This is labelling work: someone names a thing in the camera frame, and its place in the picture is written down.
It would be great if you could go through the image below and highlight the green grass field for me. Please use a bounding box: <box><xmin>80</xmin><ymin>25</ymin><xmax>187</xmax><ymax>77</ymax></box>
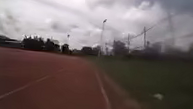
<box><xmin>79</xmin><ymin>52</ymin><xmax>193</xmax><ymax>109</ymax></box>

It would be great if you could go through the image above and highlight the row of dark trees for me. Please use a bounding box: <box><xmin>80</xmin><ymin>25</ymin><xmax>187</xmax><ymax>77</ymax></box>
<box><xmin>20</xmin><ymin>33</ymin><xmax>102</xmax><ymax>58</ymax></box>

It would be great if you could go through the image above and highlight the tall lamp post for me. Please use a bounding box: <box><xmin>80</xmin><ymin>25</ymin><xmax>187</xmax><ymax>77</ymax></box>
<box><xmin>97</xmin><ymin>18</ymin><xmax>109</xmax><ymax>58</ymax></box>

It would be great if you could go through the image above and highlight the dark tree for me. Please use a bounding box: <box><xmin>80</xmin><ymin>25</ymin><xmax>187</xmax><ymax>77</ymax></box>
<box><xmin>111</xmin><ymin>39</ymin><xmax>130</xmax><ymax>58</ymax></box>

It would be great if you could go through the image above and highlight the red running track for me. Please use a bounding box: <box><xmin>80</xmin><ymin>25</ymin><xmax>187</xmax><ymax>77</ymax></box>
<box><xmin>0</xmin><ymin>46</ymin><xmax>158</xmax><ymax>109</ymax></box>

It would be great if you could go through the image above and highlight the low building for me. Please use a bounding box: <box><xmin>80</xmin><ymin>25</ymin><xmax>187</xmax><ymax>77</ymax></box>
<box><xmin>0</xmin><ymin>32</ymin><xmax>23</xmax><ymax>49</ymax></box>

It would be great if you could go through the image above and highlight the white object on grass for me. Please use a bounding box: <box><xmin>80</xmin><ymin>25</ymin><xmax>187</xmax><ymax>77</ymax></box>
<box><xmin>152</xmin><ymin>92</ymin><xmax>165</xmax><ymax>102</ymax></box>

